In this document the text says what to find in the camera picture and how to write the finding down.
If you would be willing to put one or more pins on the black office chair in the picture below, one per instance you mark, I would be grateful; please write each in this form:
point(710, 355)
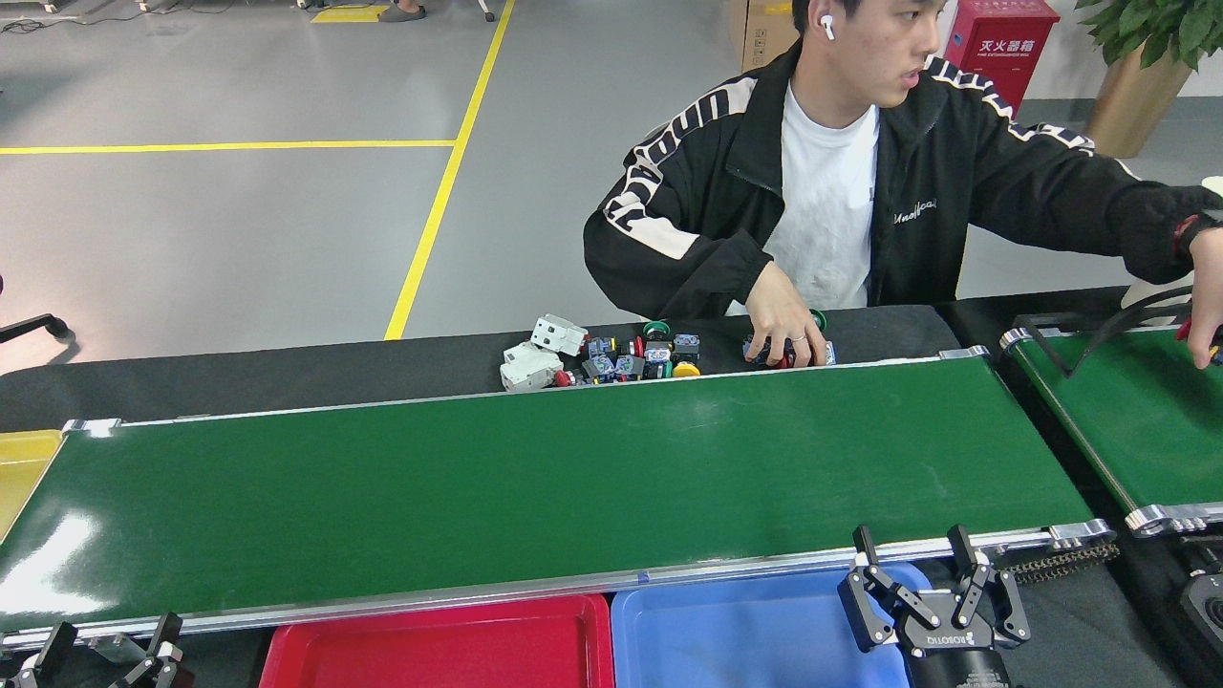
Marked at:
point(38, 325)

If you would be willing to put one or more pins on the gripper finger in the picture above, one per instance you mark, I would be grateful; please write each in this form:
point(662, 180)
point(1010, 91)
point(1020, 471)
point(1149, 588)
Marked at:
point(48, 664)
point(162, 664)

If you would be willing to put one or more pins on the cardboard box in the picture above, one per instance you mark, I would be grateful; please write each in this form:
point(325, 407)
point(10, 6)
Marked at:
point(764, 38)

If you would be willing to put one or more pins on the white wheeled stand leg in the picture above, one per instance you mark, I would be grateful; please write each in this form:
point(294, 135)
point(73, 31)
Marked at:
point(487, 11)

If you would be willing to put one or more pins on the blue plastic tray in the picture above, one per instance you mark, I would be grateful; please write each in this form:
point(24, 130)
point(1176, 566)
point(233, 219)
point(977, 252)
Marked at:
point(726, 631)

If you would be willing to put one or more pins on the yellow push button switch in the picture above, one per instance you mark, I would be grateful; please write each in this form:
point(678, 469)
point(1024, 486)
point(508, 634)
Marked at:
point(685, 370)

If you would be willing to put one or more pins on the person's foot in slipper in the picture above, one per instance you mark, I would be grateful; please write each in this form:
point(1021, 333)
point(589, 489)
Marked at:
point(401, 12)

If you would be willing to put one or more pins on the potted plant in gold pot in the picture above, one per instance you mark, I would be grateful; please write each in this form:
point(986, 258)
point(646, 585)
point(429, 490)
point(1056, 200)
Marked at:
point(1137, 105)

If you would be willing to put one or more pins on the red plastic tray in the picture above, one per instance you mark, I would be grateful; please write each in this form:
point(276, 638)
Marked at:
point(430, 650)

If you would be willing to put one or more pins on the white earbud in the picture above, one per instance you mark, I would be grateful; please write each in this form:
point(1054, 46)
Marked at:
point(827, 27)

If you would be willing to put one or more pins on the yellow plastic bin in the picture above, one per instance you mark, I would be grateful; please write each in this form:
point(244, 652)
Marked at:
point(24, 468)

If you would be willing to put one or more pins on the person's left hand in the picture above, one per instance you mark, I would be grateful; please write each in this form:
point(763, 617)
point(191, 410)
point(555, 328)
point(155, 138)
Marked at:
point(1209, 296)

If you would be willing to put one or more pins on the black joystick controller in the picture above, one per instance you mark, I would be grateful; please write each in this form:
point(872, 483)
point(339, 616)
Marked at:
point(1206, 612)

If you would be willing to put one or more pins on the green conveyor belt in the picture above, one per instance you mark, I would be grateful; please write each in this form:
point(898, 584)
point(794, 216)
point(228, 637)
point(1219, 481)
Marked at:
point(573, 478)
point(1137, 420)

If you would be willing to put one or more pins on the person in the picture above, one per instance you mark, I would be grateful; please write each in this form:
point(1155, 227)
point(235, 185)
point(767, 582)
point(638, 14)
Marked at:
point(831, 191)

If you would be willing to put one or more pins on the person's left forearm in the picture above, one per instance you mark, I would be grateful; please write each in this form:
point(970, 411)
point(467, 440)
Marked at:
point(1127, 220)

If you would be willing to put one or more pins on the person's right forearm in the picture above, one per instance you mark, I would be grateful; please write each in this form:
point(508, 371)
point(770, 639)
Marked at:
point(669, 277)

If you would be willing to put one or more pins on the red fire extinguisher box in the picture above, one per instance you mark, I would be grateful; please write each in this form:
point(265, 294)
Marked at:
point(1003, 48)

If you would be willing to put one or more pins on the red push button switch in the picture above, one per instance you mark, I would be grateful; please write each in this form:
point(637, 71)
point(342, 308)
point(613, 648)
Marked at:
point(599, 370)
point(629, 369)
point(635, 347)
point(753, 352)
point(1185, 331)

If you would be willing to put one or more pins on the person's right hand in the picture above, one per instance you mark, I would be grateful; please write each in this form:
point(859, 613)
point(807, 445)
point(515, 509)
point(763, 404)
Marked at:
point(783, 320)

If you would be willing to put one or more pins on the white circuit breaker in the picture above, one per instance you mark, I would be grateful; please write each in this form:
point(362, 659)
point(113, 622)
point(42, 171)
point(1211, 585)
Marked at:
point(530, 368)
point(559, 334)

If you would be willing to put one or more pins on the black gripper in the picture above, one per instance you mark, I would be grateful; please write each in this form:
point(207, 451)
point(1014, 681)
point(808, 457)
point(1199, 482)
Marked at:
point(955, 659)

